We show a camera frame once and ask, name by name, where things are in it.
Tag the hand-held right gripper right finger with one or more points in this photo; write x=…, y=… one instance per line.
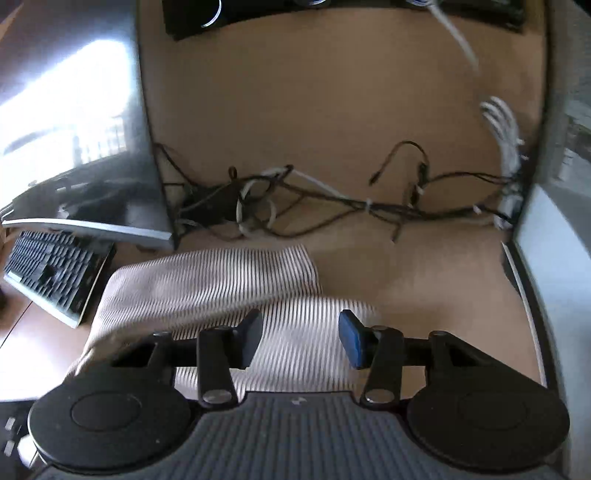
x=351, y=339

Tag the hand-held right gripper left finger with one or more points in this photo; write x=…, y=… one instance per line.
x=251, y=337

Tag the white black-striped shirt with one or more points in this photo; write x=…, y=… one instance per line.
x=207, y=281

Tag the black power adapter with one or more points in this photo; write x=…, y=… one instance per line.
x=207, y=205

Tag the black computer keyboard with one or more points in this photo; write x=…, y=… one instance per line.
x=55, y=272

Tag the lit-screen computer monitor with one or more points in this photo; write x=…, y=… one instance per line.
x=563, y=230

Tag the dark-screen computer monitor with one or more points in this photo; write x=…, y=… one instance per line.
x=83, y=138

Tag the black desk socket box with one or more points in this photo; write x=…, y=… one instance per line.
x=277, y=14

